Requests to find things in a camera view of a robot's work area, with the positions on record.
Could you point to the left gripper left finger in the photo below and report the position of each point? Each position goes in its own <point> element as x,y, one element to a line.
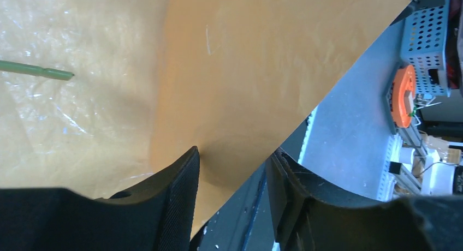
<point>155,214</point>

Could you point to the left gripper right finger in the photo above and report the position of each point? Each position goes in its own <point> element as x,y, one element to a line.
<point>310,213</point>

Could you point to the orange yellow wrapping paper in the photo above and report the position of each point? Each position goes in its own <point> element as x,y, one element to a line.
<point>152,78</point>

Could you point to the orange paper bouquet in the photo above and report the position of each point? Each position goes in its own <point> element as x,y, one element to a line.
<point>34,70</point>

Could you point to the orange round spool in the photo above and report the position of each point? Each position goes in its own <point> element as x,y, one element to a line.
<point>403,95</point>

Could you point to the grey perforated metal box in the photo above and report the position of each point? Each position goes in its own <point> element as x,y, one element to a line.
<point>423,46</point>

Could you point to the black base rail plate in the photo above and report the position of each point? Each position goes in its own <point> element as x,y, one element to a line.
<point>243,222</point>

